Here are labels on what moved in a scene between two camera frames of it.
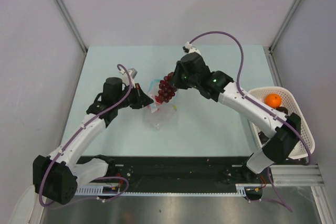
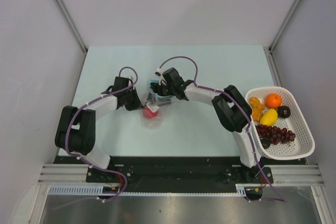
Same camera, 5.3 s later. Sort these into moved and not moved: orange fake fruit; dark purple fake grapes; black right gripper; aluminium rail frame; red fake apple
Moved: red fake apple; dark purple fake grapes; black right gripper
Not moved: orange fake fruit; aluminium rail frame
